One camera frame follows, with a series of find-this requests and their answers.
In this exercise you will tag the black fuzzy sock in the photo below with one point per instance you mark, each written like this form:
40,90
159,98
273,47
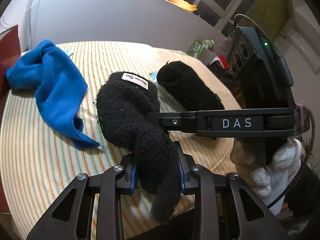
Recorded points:
122,105

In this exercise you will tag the dark red cardboard box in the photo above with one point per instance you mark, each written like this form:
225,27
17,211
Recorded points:
9,51

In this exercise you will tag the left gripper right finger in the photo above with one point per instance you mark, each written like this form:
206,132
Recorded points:
189,183

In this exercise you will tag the clear blue plastic packet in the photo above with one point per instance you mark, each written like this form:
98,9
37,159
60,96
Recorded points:
162,93

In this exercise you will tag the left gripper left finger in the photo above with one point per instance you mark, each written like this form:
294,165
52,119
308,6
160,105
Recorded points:
127,182

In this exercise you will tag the striped yellow table cloth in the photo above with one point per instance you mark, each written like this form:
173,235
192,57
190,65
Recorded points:
37,163

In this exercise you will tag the black fabric pouch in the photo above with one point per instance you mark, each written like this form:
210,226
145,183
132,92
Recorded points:
182,82

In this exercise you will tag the right hand in white glove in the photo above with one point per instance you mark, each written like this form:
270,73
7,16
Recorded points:
268,181

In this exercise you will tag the green white paper bag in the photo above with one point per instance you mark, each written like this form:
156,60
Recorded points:
198,47

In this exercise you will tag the yellow fruit bowl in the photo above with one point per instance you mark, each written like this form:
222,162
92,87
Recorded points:
184,5

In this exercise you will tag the blue fleece cloth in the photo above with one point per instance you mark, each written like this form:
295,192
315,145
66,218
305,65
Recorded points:
59,89

